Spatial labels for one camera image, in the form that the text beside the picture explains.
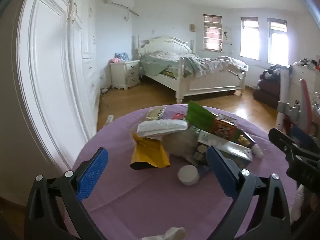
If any red snack box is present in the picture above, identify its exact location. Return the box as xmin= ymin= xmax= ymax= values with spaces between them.
xmin=212 ymin=119 xmax=237 ymax=142

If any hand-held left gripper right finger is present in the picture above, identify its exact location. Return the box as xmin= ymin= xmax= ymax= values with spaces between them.
xmin=206 ymin=145 xmax=292 ymax=240

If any window with red blind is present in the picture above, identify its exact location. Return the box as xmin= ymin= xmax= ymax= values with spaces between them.
xmin=203 ymin=14 xmax=223 ymax=52

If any white tissue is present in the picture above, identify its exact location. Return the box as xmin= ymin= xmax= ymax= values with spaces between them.
xmin=146 ymin=227 xmax=187 ymax=240

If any white tube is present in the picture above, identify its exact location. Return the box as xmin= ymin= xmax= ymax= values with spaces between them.
xmin=251 ymin=142 xmax=264 ymax=158

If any white round lid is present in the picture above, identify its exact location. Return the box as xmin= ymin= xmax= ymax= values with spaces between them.
xmin=177 ymin=165 xmax=199 ymax=186

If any purple tablecloth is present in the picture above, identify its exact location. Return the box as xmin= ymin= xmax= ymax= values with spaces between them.
xmin=64 ymin=104 xmax=298 ymax=240

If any white nightstand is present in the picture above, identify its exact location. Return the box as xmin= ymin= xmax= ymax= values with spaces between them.
xmin=110 ymin=60 xmax=141 ymax=90

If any black and white packet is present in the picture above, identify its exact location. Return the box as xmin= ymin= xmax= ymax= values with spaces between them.
xmin=146 ymin=107 xmax=167 ymax=120

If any person's right forearm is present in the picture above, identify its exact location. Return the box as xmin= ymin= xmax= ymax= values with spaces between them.
xmin=291 ymin=185 xmax=320 ymax=222

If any floral duvet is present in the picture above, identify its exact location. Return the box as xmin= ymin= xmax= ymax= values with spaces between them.
xmin=141 ymin=51 xmax=249 ymax=78

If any pile of dark clothes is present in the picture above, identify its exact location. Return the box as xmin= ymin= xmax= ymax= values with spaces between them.
xmin=253 ymin=65 xmax=293 ymax=109

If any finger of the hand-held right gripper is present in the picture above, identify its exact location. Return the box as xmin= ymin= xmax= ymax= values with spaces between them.
xmin=269 ymin=128 xmax=320 ymax=160

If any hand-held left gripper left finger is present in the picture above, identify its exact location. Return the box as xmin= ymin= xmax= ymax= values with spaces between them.
xmin=24 ymin=147 xmax=109 ymax=240

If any silver foil packet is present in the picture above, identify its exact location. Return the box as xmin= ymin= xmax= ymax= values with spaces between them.
xmin=197 ymin=130 xmax=253 ymax=162

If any white wardrobe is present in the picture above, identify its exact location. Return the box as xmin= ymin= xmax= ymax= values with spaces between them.
xmin=0 ymin=0 xmax=100 ymax=205

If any white dresser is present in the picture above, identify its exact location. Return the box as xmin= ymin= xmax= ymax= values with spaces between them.
xmin=290 ymin=64 xmax=320 ymax=105

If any yellow foil packet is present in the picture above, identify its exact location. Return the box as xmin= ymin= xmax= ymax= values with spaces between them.
xmin=129 ymin=132 xmax=171 ymax=170

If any white air conditioner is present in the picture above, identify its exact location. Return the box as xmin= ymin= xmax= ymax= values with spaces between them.
xmin=104 ymin=0 xmax=135 ymax=10

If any white bed frame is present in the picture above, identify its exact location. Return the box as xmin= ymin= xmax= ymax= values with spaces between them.
xmin=137 ymin=35 xmax=249 ymax=104

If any crumpled clear plastic bag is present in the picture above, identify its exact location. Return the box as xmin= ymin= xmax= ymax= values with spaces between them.
xmin=162 ymin=130 xmax=200 ymax=157

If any green packet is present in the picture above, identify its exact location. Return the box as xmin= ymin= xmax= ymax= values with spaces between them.
xmin=186 ymin=100 xmax=218 ymax=133

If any white plastic packet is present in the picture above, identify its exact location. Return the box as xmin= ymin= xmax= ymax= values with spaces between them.
xmin=137 ymin=119 xmax=188 ymax=138

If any bright window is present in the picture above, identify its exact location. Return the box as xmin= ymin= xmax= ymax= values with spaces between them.
xmin=240 ymin=17 xmax=260 ymax=60
xmin=267 ymin=17 xmax=289 ymax=64

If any pink desk chair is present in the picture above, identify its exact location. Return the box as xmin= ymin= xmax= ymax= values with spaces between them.
xmin=276 ymin=66 xmax=320 ymax=140

